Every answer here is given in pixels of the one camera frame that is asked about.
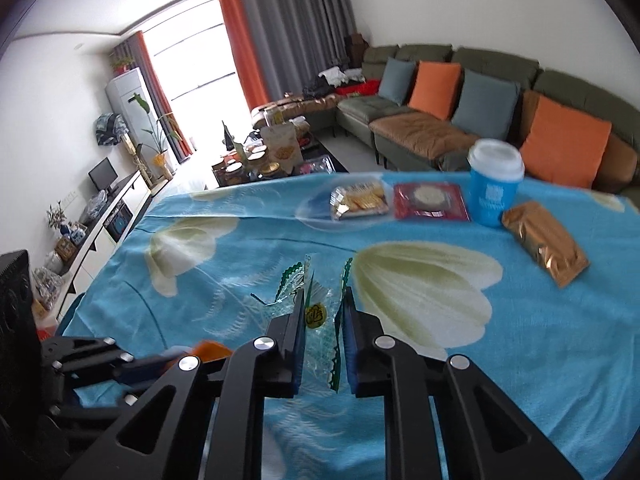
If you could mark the green sectional sofa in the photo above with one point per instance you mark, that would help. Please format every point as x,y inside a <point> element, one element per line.
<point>415,141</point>

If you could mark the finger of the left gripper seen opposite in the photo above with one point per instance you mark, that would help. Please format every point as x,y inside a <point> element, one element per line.
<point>149,369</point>

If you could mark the orange cushion far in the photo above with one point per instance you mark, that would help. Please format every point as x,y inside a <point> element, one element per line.
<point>436,88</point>

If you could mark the teal cushion far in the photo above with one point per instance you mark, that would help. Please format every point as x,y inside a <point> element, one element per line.
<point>396,80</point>

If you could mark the blue white coffee cup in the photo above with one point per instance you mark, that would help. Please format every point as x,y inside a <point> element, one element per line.
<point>496,171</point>

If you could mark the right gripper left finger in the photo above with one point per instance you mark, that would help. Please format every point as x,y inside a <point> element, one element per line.
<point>203,420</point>

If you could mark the cluttered coffee table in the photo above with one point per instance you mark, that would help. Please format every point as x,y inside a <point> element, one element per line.
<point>273,153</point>

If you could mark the blue floral tablecloth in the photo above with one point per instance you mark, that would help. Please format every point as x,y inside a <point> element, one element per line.
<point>219,265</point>

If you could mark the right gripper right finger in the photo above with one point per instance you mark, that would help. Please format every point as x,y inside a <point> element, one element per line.
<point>443,419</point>

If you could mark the orange cushion near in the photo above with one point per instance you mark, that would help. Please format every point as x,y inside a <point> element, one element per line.
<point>563,145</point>

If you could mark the teal cushion near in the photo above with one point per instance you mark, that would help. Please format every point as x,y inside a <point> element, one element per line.
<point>486,106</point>

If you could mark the orange cushion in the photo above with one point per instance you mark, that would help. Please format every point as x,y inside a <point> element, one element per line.
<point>563,145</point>
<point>436,88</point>

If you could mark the flower vase on cabinet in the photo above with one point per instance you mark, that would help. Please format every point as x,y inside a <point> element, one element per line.
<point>58,221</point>

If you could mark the dark red curtain left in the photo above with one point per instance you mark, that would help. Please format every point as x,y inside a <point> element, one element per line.
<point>133,53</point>

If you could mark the tall green potted plant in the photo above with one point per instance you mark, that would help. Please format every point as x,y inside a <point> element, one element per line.
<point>159,141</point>

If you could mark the small black monitor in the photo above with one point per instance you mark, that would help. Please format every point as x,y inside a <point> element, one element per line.
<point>103,175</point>

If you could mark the teal cushion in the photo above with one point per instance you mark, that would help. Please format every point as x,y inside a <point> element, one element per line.
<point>486,106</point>
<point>396,80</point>

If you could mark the gold foil snack packet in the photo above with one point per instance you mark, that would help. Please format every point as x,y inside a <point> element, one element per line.
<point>546,240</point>

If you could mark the white standing air conditioner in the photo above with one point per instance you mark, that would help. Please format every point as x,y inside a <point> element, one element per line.
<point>118,91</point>

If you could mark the white black tv cabinet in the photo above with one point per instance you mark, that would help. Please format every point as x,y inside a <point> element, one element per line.
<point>132,195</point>

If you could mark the orange wrapper piece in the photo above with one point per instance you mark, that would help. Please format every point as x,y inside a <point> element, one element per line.
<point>210,351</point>

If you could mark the red cookie packet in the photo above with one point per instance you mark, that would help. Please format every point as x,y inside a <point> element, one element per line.
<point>429,200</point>

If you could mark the clear cracker packet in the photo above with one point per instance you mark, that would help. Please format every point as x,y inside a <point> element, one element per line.
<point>361,199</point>

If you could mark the grey orange curtain right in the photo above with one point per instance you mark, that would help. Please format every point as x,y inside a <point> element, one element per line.
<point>278,46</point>

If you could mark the covered standing fan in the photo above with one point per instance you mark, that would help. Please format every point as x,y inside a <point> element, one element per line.
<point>110,129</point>

